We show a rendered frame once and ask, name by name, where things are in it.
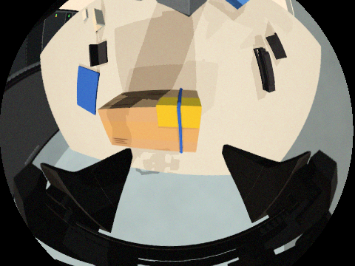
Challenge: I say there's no blue rectangular block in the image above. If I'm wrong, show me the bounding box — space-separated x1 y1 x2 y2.
226 0 249 10

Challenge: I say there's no beige rectangular block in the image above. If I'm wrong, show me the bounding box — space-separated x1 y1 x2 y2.
82 9 88 21

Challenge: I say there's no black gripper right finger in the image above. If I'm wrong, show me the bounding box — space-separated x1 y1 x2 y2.
222 144 311 223

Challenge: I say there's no brown cardboard box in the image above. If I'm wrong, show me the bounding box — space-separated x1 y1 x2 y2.
98 89 200 152

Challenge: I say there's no yellow flat block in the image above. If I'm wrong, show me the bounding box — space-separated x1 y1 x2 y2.
156 98 202 128

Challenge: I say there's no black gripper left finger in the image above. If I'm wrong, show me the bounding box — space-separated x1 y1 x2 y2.
40 148 132 233

